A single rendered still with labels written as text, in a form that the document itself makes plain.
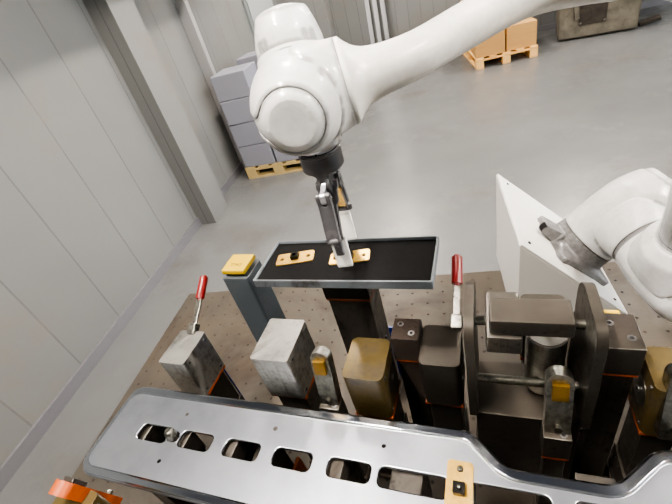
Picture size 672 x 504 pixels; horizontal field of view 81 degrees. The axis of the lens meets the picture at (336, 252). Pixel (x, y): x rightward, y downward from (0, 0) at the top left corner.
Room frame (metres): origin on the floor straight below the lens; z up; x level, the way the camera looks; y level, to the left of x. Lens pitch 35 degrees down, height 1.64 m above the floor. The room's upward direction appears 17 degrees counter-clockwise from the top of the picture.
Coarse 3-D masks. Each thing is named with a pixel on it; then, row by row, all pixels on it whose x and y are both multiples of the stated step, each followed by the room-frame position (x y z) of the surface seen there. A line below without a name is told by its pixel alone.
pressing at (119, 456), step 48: (192, 432) 0.48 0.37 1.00; (240, 432) 0.45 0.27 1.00; (288, 432) 0.42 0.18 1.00; (336, 432) 0.40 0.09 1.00; (384, 432) 0.37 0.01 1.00; (432, 432) 0.34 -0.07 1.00; (144, 480) 0.42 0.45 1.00; (192, 480) 0.39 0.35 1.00; (240, 480) 0.36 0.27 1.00; (288, 480) 0.34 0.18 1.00; (336, 480) 0.32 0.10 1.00; (480, 480) 0.26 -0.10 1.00; (528, 480) 0.24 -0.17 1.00; (576, 480) 0.22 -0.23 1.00; (624, 480) 0.21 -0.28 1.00
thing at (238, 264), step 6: (234, 258) 0.79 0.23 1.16; (240, 258) 0.78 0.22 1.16; (246, 258) 0.77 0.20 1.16; (252, 258) 0.77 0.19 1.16; (228, 264) 0.77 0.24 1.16; (234, 264) 0.76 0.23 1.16; (240, 264) 0.76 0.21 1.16; (246, 264) 0.75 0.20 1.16; (222, 270) 0.75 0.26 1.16; (228, 270) 0.75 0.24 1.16; (234, 270) 0.74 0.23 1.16; (240, 270) 0.73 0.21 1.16; (246, 270) 0.74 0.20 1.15
